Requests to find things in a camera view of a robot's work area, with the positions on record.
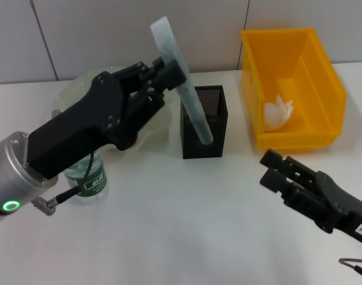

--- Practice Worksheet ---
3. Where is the black mesh pen holder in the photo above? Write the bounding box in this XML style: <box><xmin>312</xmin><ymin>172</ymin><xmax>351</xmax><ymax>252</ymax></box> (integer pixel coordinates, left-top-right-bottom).
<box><xmin>180</xmin><ymin>85</ymin><xmax>229</xmax><ymax>160</ymax></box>

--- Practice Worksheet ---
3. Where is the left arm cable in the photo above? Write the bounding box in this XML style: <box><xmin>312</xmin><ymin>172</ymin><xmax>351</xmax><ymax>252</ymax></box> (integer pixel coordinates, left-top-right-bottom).
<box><xmin>47</xmin><ymin>150</ymin><xmax>96</xmax><ymax>206</ymax></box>

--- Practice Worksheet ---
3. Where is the yellow plastic bin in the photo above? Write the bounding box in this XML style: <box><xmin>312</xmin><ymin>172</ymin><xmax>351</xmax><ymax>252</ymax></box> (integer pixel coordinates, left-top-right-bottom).
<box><xmin>240</xmin><ymin>27</ymin><xmax>348</xmax><ymax>154</ymax></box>

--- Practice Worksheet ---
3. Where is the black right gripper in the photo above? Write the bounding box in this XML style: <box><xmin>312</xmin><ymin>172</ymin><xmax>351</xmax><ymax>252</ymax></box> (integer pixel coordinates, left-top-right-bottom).
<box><xmin>259</xmin><ymin>148</ymin><xmax>362</xmax><ymax>249</ymax></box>

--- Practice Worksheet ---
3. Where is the clear green-label water bottle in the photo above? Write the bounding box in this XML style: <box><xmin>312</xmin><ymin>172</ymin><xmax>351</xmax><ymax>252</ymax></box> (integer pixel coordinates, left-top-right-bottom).
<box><xmin>63</xmin><ymin>150</ymin><xmax>110</xmax><ymax>206</ymax></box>

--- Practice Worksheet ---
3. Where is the grey glitter pen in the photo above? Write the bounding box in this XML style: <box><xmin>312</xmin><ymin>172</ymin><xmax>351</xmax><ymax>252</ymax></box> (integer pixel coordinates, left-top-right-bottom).
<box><xmin>149</xmin><ymin>16</ymin><xmax>215</xmax><ymax>147</ymax></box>

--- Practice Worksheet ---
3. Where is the white paper ball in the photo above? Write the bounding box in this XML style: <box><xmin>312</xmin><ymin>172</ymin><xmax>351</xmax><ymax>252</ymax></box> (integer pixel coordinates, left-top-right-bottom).
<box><xmin>263</xmin><ymin>94</ymin><xmax>295</xmax><ymax>133</ymax></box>

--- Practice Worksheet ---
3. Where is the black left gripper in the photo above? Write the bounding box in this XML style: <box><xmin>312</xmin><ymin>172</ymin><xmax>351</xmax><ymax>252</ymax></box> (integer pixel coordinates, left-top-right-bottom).
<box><xmin>27</xmin><ymin>57</ymin><xmax>167</xmax><ymax>181</ymax></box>

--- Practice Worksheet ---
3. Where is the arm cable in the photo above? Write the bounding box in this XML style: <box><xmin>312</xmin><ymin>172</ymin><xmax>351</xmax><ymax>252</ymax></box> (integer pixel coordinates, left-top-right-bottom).
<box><xmin>338</xmin><ymin>257</ymin><xmax>362</xmax><ymax>280</ymax></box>
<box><xmin>47</xmin><ymin>150</ymin><xmax>96</xmax><ymax>206</ymax></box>

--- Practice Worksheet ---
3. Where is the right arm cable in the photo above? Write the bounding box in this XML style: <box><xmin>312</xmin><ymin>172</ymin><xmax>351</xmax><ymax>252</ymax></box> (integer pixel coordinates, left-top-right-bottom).
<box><xmin>338</xmin><ymin>257</ymin><xmax>362</xmax><ymax>280</ymax></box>

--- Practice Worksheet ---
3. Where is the pale green glass fruit plate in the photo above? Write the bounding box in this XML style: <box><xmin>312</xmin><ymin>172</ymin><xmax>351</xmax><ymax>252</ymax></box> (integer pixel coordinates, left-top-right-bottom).
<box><xmin>51</xmin><ymin>66</ymin><xmax>173</xmax><ymax>153</ymax></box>

